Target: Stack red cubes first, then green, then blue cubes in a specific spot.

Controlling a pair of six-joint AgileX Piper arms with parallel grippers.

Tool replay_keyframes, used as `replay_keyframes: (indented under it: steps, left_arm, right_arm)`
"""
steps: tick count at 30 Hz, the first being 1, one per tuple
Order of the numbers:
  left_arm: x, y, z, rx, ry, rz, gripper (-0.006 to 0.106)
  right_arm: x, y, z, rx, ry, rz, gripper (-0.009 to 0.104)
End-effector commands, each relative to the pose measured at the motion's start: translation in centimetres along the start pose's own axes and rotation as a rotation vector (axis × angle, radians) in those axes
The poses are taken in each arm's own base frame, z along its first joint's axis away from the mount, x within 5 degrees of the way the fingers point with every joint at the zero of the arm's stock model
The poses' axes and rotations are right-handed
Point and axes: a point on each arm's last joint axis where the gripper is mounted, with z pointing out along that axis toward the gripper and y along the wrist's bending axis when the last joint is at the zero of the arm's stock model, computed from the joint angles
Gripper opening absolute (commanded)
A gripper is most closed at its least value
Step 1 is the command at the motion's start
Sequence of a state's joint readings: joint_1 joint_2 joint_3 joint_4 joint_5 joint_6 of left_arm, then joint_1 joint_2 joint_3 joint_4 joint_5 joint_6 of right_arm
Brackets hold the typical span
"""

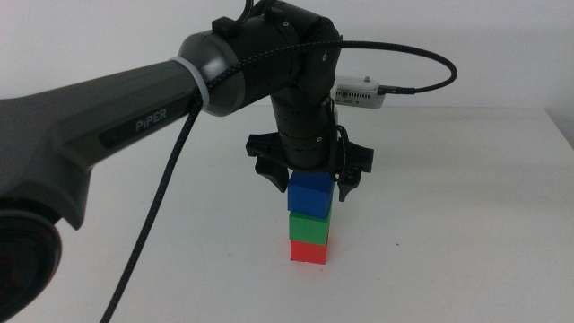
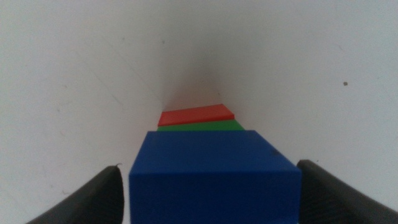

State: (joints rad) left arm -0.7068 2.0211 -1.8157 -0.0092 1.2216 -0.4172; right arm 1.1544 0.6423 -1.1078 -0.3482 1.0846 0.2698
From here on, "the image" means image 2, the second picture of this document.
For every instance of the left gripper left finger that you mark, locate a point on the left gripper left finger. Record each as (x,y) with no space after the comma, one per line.
(99,199)

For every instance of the green cube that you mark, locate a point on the green cube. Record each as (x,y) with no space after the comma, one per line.
(202,126)

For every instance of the blue cube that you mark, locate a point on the blue cube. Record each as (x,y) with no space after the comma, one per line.
(214,177)

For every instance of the red cube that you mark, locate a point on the red cube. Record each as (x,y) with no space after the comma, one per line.
(196,115)

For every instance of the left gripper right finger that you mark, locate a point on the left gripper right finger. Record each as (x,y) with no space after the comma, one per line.
(329,202)

